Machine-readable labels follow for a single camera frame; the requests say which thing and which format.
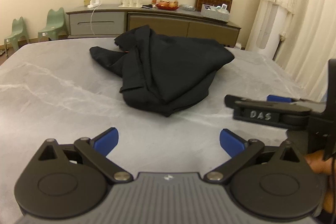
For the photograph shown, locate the cream curtain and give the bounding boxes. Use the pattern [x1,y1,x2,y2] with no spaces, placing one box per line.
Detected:
[273,0,336,106]

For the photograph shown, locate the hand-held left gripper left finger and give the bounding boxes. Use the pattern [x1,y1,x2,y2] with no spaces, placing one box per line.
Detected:
[38,127,133,184]

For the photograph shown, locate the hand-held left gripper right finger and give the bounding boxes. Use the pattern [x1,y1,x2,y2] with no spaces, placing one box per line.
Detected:
[205,128,306,184]

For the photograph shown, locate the person's right hand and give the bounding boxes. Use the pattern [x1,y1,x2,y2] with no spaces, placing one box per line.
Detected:
[305,149,332,176]

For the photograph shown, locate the green plastic chair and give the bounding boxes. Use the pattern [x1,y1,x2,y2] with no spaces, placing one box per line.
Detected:
[4,17,29,51]
[37,7,69,42]

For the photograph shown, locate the black pants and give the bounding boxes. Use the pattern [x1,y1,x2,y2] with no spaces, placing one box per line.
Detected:
[89,25,235,117]

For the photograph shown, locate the white standing air conditioner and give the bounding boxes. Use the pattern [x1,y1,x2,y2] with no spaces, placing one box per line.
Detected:
[245,2,282,59]

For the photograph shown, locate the white cable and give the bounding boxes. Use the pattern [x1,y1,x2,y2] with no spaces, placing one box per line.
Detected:
[90,5,99,35]

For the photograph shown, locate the red fruit plate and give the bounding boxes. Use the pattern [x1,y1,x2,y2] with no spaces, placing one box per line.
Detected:
[157,0,180,10]

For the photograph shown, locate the person's right forearm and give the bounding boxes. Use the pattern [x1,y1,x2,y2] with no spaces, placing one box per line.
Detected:
[322,182,336,215]

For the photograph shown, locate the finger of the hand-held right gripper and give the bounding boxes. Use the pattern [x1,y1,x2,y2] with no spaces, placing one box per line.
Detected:
[266,94,326,111]
[224,94,311,131]

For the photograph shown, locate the grey storage basket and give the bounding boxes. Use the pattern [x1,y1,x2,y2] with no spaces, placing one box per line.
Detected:
[201,4,231,22]

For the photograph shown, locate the grey brown sideboard cabinet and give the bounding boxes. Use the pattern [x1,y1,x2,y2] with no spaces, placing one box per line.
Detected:
[66,4,241,47]

